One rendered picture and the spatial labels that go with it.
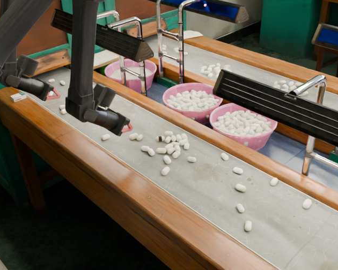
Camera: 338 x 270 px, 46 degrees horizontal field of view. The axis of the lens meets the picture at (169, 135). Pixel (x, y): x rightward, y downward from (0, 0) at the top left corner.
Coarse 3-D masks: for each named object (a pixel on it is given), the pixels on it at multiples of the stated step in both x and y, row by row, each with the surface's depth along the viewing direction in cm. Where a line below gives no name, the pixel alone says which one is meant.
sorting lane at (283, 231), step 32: (32, 96) 188; (64, 96) 187; (96, 128) 162; (160, 128) 161; (128, 160) 143; (160, 160) 143; (224, 160) 141; (192, 192) 128; (224, 192) 127; (256, 192) 127; (288, 192) 126; (224, 224) 116; (256, 224) 115; (288, 224) 115; (320, 224) 114; (288, 256) 106; (320, 256) 105
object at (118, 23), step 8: (104, 16) 168; (112, 24) 154; (120, 24) 156; (136, 24) 163; (120, 56) 182; (120, 64) 185; (144, 64) 173; (128, 72) 183; (144, 72) 175; (144, 80) 177; (144, 88) 179
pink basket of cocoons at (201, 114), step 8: (176, 88) 186; (192, 88) 188; (200, 88) 187; (208, 88) 185; (168, 96) 182; (216, 96) 181; (216, 104) 169; (184, 112) 167; (192, 112) 166; (200, 112) 167; (208, 112) 169; (200, 120) 171; (208, 120) 173
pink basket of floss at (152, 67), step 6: (126, 60) 214; (108, 66) 208; (114, 66) 212; (138, 66) 215; (150, 66) 211; (156, 66) 204; (108, 72) 207; (114, 78) 194; (138, 78) 193; (150, 78) 199; (132, 84) 195; (138, 84) 196; (150, 84) 204; (138, 90) 200
